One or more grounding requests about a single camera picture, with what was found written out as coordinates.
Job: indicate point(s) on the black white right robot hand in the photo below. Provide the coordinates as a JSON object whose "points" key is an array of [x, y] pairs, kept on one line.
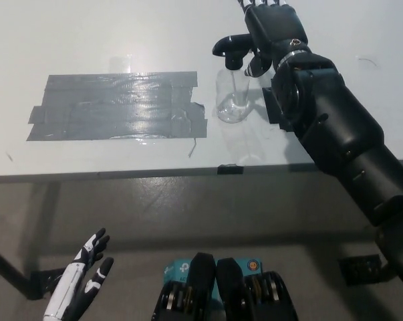
{"points": [[274, 26]]}

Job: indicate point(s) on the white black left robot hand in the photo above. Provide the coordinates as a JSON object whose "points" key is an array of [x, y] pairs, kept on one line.
{"points": [[74, 281]]}

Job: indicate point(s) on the black spray trigger lid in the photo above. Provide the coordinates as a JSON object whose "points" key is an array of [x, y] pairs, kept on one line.
{"points": [[229, 43]]}

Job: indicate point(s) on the clear plastic bottle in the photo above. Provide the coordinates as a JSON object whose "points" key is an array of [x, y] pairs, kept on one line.
{"points": [[231, 100]]}

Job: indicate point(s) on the black table leg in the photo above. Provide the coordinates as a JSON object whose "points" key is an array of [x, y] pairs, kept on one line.
{"points": [[7, 267]]}

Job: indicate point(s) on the black tape square patch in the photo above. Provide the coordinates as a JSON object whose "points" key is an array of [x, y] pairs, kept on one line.
{"points": [[271, 107]]}

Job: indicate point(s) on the small black tape strip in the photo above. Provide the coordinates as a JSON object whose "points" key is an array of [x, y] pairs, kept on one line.
{"points": [[230, 170]]}

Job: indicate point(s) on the grey duct tape patch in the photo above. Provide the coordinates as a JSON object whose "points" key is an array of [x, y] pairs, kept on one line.
{"points": [[121, 107]]}

